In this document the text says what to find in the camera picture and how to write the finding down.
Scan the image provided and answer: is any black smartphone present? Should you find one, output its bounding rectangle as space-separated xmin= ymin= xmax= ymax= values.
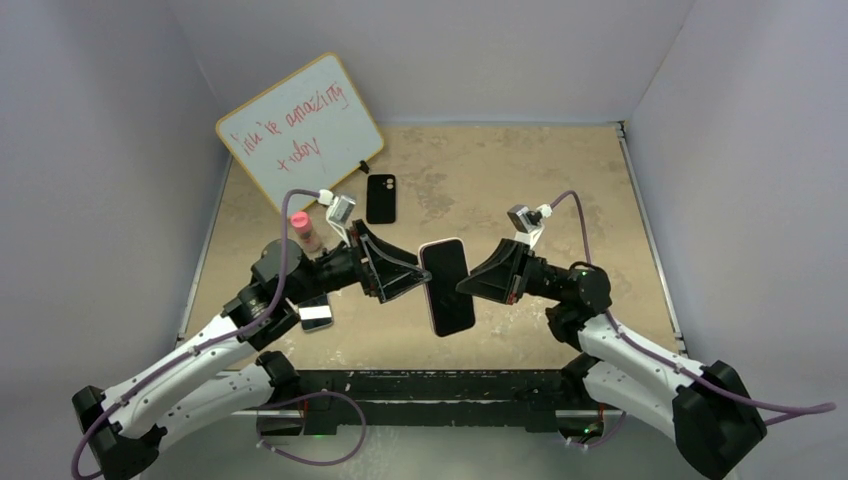
xmin=297 ymin=294 xmax=334 ymax=333

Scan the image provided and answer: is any pink edged smartphone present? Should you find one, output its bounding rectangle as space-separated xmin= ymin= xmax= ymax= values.
xmin=418 ymin=237 xmax=476 ymax=337

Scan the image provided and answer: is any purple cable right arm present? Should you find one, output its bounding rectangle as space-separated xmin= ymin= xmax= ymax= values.
xmin=546 ymin=190 xmax=837 ymax=427

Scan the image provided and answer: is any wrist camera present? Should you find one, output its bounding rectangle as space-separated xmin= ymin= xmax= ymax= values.
xmin=507 ymin=205 xmax=542 ymax=234
xmin=326 ymin=194 xmax=357 ymax=229

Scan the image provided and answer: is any black phone case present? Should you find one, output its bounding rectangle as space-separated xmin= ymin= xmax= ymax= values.
xmin=366 ymin=174 xmax=397 ymax=225

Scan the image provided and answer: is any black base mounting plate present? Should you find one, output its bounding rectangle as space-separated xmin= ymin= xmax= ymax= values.
xmin=268 ymin=369 xmax=601 ymax=437

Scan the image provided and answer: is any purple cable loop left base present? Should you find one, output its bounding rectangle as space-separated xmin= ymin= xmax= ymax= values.
xmin=255 ymin=390 xmax=368 ymax=467

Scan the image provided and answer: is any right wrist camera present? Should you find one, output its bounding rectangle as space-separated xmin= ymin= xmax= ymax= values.
xmin=507 ymin=205 xmax=542 ymax=234

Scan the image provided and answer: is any whiteboard with red writing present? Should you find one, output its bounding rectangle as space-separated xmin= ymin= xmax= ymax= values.
xmin=215 ymin=52 xmax=385 ymax=211

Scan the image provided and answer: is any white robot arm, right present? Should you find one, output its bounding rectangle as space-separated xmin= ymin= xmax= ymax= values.
xmin=457 ymin=239 xmax=767 ymax=479

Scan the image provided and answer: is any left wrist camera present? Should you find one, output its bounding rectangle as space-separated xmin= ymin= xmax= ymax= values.
xmin=326 ymin=194 xmax=357 ymax=229

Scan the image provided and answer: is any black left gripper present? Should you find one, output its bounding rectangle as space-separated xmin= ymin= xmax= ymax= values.
xmin=286 ymin=220 xmax=430 ymax=306

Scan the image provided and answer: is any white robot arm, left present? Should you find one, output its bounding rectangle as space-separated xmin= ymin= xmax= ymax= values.
xmin=71 ymin=220 xmax=431 ymax=479

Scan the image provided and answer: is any pink capped bottle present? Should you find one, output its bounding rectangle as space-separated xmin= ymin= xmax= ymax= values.
xmin=289 ymin=211 xmax=323 ymax=253

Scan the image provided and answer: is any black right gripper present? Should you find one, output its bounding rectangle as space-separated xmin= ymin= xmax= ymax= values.
xmin=453 ymin=238 xmax=565 ymax=305

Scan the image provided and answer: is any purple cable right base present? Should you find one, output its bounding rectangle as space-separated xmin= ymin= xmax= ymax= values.
xmin=566 ymin=410 xmax=627 ymax=452

